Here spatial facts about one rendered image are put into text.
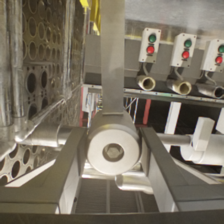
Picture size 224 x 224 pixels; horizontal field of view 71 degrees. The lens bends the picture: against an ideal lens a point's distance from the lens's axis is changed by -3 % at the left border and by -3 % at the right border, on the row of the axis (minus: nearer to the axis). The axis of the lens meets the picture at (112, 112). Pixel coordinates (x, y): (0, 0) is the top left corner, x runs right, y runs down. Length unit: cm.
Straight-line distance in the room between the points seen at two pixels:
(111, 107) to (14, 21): 35
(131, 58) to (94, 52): 20
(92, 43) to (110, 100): 75
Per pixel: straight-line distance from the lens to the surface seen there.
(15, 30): 45
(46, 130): 123
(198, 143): 129
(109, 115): 15
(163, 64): 93
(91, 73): 92
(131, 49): 90
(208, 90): 92
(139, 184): 98
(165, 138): 127
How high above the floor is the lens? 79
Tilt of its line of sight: 17 degrees up
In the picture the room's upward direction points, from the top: 173 degrees counter-clockwise
